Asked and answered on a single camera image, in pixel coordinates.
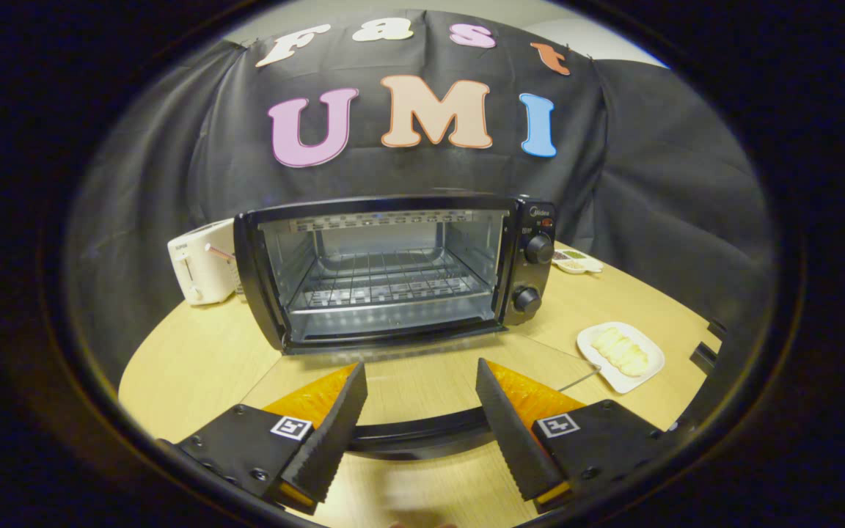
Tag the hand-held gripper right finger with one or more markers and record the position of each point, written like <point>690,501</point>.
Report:
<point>510,433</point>

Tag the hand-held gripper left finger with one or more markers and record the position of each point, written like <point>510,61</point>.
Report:
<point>334,433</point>

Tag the pale twisted bread roll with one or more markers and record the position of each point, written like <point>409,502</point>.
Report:
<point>622,352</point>

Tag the black toaster oven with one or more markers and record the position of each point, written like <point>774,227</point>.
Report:
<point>529,275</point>

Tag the white pop-up toaster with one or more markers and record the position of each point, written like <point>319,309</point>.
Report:
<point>202,268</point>

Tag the white square plate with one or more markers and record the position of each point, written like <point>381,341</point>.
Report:
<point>617,380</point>

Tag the white divided condiment dish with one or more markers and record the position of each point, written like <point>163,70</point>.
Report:
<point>576,262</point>

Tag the black backdrop cloth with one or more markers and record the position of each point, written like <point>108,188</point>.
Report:
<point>657,191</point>

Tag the dark table edge bracket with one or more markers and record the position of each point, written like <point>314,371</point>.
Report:
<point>705,357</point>
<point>717,328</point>

